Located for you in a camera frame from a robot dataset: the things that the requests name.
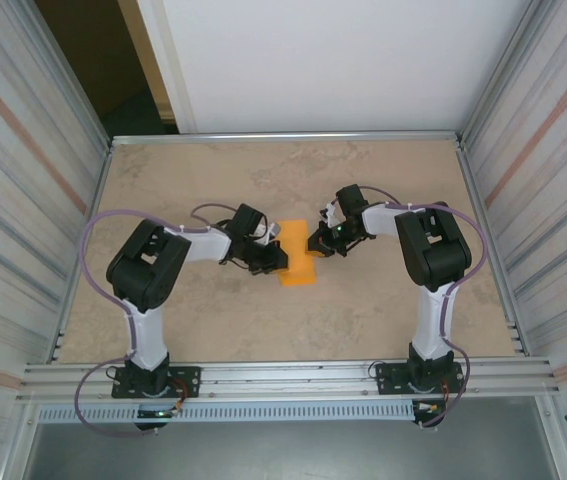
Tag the aluminium corner post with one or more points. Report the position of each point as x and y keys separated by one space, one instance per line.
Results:
x=65 y=75
x=500 y=75

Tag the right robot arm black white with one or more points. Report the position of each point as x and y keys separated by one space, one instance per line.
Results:
x=433 y=245

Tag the grey metal sheet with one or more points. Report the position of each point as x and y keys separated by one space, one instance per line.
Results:
x=283 y=450

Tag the aluminium front rail beam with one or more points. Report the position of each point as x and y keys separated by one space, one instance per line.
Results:
x=283 y=380

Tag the white door frame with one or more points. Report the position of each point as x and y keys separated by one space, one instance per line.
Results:
x=168 y=60

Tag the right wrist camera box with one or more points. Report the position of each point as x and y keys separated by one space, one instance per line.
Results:
x=330 y=215

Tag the small circuit board green light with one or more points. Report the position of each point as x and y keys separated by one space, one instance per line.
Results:
x=158 y=414

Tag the black base plate of left arm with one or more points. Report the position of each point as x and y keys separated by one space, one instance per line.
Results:
x=185 y=382

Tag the aluminium back frame rail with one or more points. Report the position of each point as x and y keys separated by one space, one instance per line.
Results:
x=283 y=138

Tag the black base plate of right arm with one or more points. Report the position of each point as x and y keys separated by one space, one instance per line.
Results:
x=388 y=377

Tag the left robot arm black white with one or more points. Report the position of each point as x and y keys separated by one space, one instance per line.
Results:
x=148 y=265

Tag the aluminium side frame rail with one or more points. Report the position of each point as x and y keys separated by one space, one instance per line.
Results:
x=494 y=250
x=103 y=175

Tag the orange cloth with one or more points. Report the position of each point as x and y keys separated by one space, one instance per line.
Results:
x=295 y=235

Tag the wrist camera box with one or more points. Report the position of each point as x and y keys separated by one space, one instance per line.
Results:
x=330 y=215
x=273 y=231

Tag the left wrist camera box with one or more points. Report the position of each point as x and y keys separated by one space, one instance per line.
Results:
x=273 y=231

